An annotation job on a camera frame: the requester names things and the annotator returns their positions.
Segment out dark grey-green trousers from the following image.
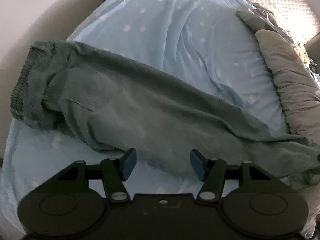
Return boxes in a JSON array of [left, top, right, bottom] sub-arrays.
[[10, 41, 319, 177]]

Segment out grey ribbed blanket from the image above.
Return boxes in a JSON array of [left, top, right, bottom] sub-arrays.
[[236, 7, 319, 143]]

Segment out light blue bed sheet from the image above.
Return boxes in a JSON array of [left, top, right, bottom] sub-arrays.
[[1, 0, 288, 225]]

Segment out white quilted headboard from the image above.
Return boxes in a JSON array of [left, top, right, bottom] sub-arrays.
[[248, 0, 319, 44]]

